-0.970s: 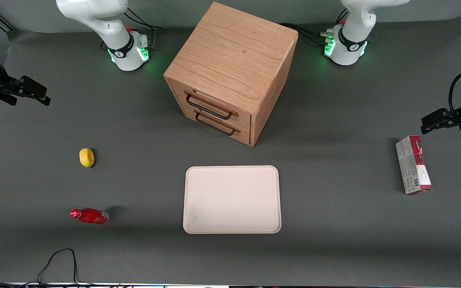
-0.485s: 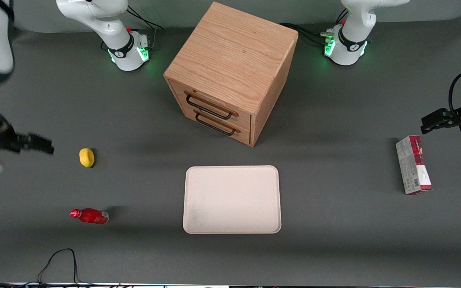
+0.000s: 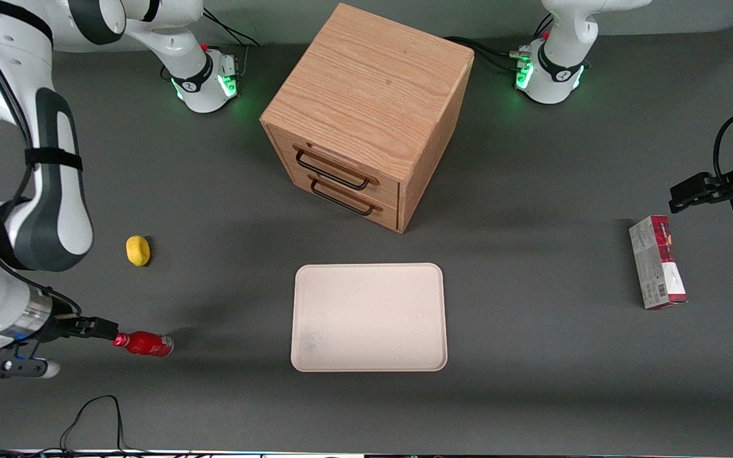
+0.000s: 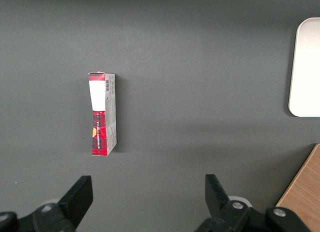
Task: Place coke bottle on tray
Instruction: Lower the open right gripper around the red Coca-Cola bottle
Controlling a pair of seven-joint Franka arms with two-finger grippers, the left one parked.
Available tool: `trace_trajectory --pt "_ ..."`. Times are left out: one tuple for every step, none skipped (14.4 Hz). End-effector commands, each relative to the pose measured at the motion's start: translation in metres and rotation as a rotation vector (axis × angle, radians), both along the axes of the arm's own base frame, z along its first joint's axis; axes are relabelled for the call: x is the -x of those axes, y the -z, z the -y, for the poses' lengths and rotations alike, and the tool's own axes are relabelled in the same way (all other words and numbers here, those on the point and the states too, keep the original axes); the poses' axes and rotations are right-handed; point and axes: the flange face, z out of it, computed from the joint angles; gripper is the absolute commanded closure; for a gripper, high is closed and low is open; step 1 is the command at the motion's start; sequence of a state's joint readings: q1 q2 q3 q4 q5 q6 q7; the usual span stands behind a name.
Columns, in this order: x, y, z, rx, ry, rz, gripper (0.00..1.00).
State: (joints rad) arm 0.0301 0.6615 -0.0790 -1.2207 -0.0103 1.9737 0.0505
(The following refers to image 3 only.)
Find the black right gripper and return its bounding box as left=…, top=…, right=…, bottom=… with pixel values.
left=52, top=304, right=120, bottom=342

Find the red coke bottle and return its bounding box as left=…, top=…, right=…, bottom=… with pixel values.
left=112, top=330, right=175, bottom=358

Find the beige rectangular tray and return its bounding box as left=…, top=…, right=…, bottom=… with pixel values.
left=290, top=262, right=449, bottom=373

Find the grey and red carton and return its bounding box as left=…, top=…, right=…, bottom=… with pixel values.
left=628, top=214, right=689, bottom=311

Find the yellow lemon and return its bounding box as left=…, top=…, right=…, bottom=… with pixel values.
left=125, top=235, right=151, bottom=268

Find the wooden drawer front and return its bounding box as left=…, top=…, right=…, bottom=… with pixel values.
left=269, top=125, right=401, bottom=205
left=285, top=169, right=400, bottom=232

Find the wooden drawer cabinet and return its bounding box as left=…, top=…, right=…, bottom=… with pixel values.
left=259, top=2, right=475, bottom=235

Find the black looped table cable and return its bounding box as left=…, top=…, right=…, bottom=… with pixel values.
left=0, top=394, right=214, bottom=457

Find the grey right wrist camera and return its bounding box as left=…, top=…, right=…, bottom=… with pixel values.
left=0, top=355, right=61, bottom=380

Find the black left base cable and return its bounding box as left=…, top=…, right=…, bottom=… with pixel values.
left=444, top=13, right=555, bottom=73

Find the black base cable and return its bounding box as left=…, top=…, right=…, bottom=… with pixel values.
left=444, top=13, right=555, bottom=73
left=202, top=8, right=262, bottom=80

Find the black wire drawer handle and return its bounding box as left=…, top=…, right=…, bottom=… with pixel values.
left=293, top=147, right=372, bottom=192
left=309, top=177, right=378, bottom=218

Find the black right base cable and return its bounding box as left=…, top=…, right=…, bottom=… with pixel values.
left=202, top=8, right=262, bottom=80

